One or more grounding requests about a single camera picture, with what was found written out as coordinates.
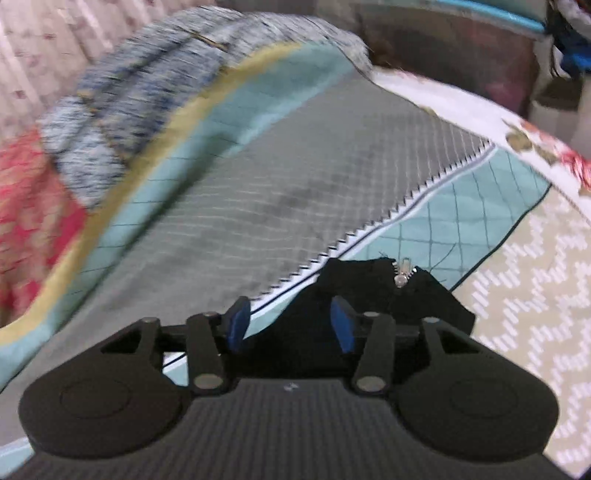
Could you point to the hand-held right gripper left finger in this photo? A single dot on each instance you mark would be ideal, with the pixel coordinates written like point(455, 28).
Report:
point(238, 323)

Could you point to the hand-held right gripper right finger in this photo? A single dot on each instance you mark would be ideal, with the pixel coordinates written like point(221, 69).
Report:
point(341, 328)

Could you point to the black pants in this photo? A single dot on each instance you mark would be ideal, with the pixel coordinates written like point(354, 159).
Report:
point(378, 300)

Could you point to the grey teal quilted blanket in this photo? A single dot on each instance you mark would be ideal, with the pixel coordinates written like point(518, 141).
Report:
point(258, 194)

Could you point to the beige zigzag patterned cloth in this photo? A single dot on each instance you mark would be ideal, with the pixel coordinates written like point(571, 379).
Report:
point(531, 295)

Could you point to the red patterned cloth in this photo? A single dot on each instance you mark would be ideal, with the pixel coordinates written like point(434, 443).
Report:
point(32, 221)

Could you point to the blue grey knitted pillow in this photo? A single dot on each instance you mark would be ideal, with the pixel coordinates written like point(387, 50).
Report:
point(138, 92)

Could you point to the white floral bed sheet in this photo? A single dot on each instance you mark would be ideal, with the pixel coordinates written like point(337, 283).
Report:
point(498, 120)

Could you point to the dark wooden headboard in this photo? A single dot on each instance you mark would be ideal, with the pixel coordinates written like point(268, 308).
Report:
point(443, 46)

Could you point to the pink patterned curtain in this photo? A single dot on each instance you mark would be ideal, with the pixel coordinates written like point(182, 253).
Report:
point(41, 50)

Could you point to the dark blue bag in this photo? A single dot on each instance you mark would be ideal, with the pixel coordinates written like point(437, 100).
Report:
point(570, 37)

